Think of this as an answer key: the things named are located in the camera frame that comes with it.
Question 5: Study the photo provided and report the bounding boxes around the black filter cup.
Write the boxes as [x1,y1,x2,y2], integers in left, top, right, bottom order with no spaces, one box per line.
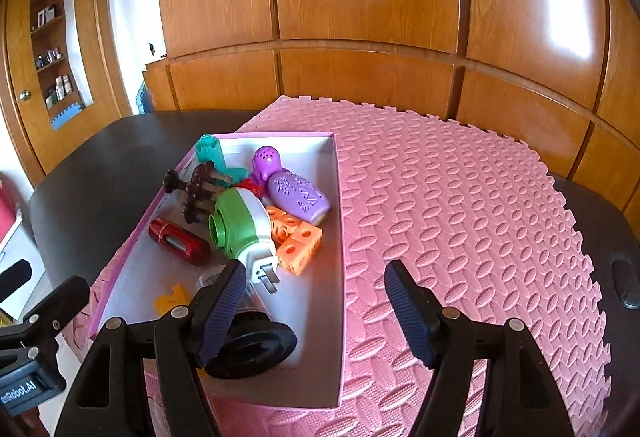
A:
[189,282,297,379]

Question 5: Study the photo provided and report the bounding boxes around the red metallic cylinder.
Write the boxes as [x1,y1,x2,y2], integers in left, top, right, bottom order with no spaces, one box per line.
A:
[148,217,212,267]

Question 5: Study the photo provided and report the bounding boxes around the green white plug-in device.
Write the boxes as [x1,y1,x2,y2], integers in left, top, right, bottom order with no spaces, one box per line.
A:
[207,188,280,294]

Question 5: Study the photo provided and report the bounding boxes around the orange cube block toy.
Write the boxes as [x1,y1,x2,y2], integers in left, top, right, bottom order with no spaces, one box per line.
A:
[266,206,323,275]

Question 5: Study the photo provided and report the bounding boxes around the brown pinecone brush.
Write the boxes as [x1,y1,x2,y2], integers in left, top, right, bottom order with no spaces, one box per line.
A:
[163,162,233,223]

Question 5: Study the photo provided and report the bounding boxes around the purple oval perforated case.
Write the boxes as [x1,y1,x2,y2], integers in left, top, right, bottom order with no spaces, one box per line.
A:
[267,170,331,226]

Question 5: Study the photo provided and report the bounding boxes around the purple octopus toy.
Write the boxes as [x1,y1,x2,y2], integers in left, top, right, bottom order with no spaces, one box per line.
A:
[250,145,283,188]

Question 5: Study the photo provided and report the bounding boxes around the teal green stand toy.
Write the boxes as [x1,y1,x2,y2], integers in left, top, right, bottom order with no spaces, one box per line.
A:
[194,134,248,188]

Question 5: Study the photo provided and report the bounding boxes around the red white storage bin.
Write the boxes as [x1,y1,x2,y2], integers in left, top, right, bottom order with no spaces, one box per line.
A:
[0,181,23,252]

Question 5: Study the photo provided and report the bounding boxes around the pink foam puzzle mat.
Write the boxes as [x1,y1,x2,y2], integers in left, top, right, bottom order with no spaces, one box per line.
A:
[74,94,614,437]

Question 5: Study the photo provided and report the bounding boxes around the black padded table cushion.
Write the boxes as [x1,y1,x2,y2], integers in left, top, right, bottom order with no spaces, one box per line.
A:
[612,259,640,310]

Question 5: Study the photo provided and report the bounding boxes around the blue foam piece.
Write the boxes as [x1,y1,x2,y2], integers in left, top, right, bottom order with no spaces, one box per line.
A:
[136,82,154,114]

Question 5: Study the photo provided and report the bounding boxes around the wooden door with knob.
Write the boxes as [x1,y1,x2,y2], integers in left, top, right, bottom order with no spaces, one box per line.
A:
[1,0,131,186]

